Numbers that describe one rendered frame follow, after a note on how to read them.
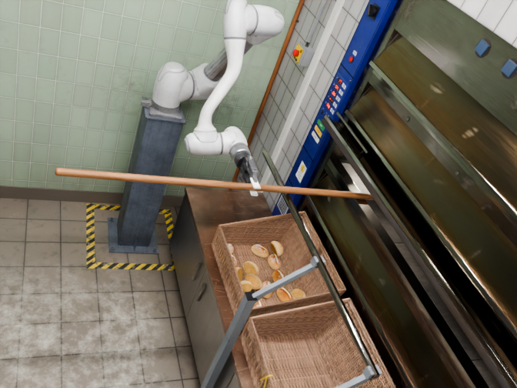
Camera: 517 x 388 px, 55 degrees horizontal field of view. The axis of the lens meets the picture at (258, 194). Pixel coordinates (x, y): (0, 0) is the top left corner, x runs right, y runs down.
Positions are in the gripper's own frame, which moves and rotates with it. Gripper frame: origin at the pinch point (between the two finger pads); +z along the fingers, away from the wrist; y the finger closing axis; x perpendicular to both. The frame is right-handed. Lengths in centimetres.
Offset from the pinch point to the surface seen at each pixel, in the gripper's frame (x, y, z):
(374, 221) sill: -56, 1, 16
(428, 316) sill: -54, 2, 68
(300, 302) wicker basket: -30, 42, 29
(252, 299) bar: 4.3, 24.1, 40.9
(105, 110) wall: 48, 46, -120
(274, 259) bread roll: -34, 55, -9
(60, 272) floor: 67, 120, -55
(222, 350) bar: 6, 59, 41
